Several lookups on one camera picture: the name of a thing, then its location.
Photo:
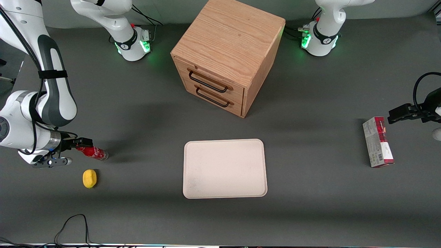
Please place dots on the cream rectangular tray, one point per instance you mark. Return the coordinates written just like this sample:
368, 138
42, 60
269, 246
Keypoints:
224, 168

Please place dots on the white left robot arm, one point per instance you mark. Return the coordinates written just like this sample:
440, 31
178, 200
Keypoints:
330, 13

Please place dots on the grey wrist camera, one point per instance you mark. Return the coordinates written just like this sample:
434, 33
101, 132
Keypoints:
437, 134
60, 162

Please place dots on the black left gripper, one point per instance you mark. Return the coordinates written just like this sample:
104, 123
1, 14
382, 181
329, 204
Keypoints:
424, 111

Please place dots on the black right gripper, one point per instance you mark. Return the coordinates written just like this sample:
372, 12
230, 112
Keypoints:
66, 144

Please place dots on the red coke bottle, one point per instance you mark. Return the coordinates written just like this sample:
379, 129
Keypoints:
94, 152

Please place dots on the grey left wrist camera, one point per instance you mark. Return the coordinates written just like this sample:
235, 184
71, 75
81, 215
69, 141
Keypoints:
437, 134

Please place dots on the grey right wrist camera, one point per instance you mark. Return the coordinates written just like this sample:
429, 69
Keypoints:
60, 162

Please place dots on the yellow lemon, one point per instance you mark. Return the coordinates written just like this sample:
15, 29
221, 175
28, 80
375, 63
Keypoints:
89, 179

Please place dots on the red and white carton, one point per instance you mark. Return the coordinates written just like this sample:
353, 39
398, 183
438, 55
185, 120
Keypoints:
377, 148

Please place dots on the wooden drawer cabinet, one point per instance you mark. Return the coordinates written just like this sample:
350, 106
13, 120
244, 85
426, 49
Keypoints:
227, 38

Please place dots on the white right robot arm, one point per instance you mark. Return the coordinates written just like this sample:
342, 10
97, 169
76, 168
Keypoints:
117, 24

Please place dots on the wooden drawer front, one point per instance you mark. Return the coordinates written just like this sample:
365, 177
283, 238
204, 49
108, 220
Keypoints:
237, 91
237, 108

